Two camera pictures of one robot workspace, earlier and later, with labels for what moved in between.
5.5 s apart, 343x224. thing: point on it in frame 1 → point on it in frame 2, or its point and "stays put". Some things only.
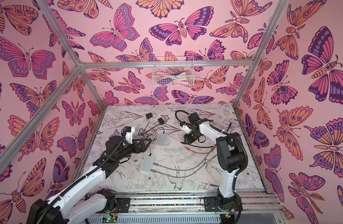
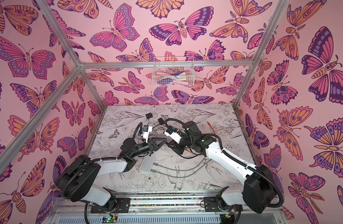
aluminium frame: (80, 66) stays put
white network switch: (147, 164) stays put
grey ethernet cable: (155, 164) stays put
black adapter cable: (151, 134) → (156, 126)
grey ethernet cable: (185, 176) stays put
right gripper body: (190, 136) → (176, 143)
